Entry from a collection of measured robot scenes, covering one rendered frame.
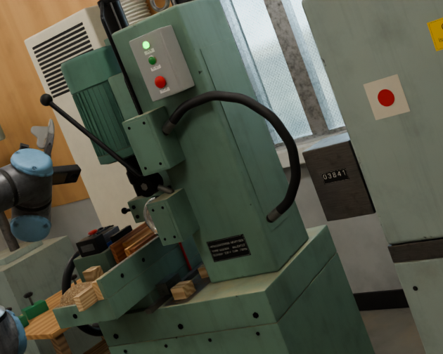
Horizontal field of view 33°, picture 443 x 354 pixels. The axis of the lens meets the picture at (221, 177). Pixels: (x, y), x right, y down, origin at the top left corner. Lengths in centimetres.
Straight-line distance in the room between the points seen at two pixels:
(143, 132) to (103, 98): 25
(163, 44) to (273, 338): 77
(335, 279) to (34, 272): 251
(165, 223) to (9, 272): 246
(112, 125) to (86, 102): 9
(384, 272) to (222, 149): 178
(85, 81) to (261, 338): 84
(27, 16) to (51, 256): 138
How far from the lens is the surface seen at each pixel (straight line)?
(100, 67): 210
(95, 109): 210
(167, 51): 183
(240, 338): 195
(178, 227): 193
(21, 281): 435
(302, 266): 203
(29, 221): 176
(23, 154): 172
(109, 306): 196
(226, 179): 191
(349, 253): 357
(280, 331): 189
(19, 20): 450
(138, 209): 219
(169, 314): 204
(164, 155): 188
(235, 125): 191
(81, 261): 228
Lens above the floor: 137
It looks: 9 degrees down
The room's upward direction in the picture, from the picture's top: 21 degrees counter-clockwise
